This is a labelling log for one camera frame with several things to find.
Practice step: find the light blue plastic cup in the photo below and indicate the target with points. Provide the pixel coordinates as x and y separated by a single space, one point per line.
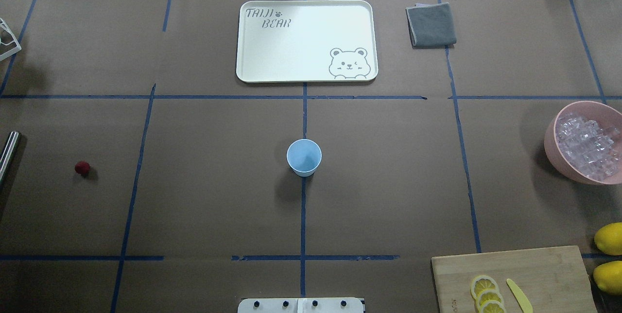
304 157

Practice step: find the red strawberry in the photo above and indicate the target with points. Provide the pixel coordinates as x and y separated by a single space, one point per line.
82 168

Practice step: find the yellow lemon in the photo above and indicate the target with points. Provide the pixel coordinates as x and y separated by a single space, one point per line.
608 239
608 277

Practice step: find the white wire cup rack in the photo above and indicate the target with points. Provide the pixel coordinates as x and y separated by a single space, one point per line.
9 44

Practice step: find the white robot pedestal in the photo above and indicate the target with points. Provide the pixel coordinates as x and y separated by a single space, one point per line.
302 305

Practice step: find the clear ice cubes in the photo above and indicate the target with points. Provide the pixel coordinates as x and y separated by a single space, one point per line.
588 147

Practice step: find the grey folded cloth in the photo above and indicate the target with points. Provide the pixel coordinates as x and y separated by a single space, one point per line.
431 25

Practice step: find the lemon slices row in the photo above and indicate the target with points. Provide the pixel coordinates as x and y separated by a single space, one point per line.
486 295

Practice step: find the pink bowl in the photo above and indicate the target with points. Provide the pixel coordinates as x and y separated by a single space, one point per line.
591 110

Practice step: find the bamboo cutting board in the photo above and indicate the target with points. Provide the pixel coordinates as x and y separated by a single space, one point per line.
554 279

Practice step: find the white bear serving tray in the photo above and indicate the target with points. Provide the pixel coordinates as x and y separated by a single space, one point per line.
295 41

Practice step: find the steel muddler black tip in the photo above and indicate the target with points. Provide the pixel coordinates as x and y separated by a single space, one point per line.
7 155

